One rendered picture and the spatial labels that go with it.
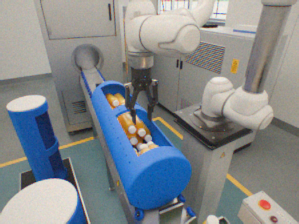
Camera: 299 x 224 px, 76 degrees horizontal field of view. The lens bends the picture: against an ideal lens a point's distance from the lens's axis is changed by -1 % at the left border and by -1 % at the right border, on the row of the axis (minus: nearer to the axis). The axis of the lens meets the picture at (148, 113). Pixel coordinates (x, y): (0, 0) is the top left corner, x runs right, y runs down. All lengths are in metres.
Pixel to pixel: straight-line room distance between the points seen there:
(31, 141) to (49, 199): 0.96
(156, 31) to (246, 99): 0.64
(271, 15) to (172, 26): 0.53
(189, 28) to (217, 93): 0.68
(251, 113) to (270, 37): 0.34
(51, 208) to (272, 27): 1.12
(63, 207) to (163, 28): 0.73
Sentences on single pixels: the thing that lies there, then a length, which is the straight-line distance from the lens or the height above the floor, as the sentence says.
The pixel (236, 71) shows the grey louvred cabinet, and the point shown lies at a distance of 2.27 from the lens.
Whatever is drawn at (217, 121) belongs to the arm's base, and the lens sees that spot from 1.26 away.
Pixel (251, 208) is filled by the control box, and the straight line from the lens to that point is 0.84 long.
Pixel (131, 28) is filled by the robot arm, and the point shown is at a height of 1.66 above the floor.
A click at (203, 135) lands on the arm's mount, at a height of 1.05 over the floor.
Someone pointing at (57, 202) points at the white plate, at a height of 1.04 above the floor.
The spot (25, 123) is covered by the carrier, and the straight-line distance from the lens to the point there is 1.76.
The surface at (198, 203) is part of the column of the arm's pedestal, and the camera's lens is 1.63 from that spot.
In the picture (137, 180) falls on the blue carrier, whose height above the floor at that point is 1.16.
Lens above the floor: 1.72
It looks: 30 degrees down
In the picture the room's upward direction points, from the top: straight up
